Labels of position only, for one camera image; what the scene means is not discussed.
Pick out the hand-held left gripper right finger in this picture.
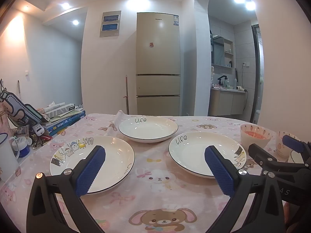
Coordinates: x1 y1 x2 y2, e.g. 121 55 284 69
204 145 285 233

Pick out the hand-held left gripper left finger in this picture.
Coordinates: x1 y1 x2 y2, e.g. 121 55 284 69
26 145 106 233

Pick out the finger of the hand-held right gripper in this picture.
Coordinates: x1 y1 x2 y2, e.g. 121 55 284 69
248 143 311 176
282 135 311 163

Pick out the white bowl with pink print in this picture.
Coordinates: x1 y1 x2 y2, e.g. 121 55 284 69
276 131 304 163

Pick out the carrot print bowl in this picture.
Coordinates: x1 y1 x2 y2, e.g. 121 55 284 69
240 124 272 151

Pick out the white plate with cartoon print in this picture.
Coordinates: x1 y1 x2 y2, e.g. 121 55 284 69
118 116 178 143
169 131 248 178
50 136 135 195

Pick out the stack of books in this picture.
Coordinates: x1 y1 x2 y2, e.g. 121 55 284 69
36 102 86 136

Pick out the pink cartoon printed tablecloth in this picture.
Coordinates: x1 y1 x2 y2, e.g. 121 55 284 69
0 110 311 233

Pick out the beige vanity cabinet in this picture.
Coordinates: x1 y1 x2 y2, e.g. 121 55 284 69
209 87 247 116

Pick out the small white and blue jar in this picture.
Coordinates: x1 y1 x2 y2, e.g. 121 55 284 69
10 136 31 159

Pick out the wooden stick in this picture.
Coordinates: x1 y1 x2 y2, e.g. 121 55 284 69
123 75 130 114

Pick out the white mug with blue rim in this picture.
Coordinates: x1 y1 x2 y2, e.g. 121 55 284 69
0 133 19 182

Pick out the blue cartoon pencil case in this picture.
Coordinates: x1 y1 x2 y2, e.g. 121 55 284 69
0 79 50 124

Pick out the pink dotted bag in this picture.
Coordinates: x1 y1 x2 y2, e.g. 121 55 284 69
0 102 10 136

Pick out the bathroom mirror cabinet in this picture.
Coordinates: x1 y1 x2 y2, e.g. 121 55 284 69
210 33 234 68

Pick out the beige refrigerator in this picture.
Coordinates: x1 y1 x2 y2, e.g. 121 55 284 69
135 12 181 116

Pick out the grey electrical panel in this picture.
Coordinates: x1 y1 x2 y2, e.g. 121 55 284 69
100 11 121 37

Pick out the dark door frame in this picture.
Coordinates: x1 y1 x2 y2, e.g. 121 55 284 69
251 24 264 124

